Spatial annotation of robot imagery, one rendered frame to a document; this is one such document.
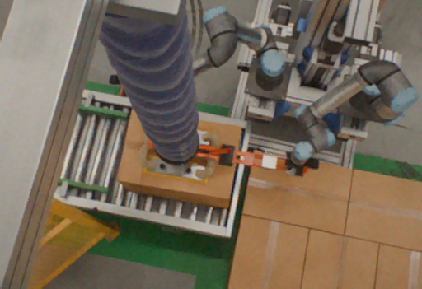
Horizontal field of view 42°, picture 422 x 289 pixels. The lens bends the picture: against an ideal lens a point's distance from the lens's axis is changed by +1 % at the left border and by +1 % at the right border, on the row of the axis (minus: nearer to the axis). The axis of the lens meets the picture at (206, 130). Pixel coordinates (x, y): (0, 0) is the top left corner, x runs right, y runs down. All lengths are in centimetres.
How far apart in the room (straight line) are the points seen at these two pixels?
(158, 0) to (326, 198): 245
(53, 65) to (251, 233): 254
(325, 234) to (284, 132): 79
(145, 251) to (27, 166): 306
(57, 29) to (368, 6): 139
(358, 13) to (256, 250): 168
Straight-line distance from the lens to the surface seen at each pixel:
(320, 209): 328
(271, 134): 367
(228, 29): 238
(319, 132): 245
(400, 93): 232
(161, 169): 283
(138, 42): 126
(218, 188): 283
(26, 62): 79
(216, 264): 374
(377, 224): 335
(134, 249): 379
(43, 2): 82
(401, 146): 407
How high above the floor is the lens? 375
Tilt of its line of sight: 75 degrees down
